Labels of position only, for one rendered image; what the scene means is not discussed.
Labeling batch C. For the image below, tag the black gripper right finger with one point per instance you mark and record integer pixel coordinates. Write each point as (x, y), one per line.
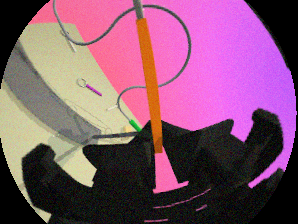
(183, 146)

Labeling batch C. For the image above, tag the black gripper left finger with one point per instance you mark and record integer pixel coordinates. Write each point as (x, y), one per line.
(137, 154)

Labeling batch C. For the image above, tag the orange handle with grey tip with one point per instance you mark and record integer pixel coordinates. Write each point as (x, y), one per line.
(149, 69)

